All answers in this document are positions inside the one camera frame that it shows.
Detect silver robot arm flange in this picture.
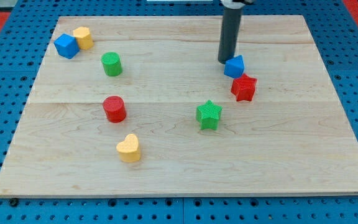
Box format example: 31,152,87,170
220,0,255,9

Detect blue cube block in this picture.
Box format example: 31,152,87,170
53,34,80,59

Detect green star block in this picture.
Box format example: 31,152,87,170
196,100,222,130

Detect wooden board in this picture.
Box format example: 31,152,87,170
0,15,358,198

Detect yellow heart block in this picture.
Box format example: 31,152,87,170
116,134,141,163

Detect red cylinder block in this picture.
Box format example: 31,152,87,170
103,96,127,123

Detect red star block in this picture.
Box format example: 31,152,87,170
231,73,257,101

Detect blue pentagon block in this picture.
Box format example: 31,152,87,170
224,55,245,78

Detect green cylinder block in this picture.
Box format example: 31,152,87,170
101,52,122,77

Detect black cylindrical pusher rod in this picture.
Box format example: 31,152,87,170
218,7,243,64

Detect yellow hexagon block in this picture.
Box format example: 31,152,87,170
73,27,94,50

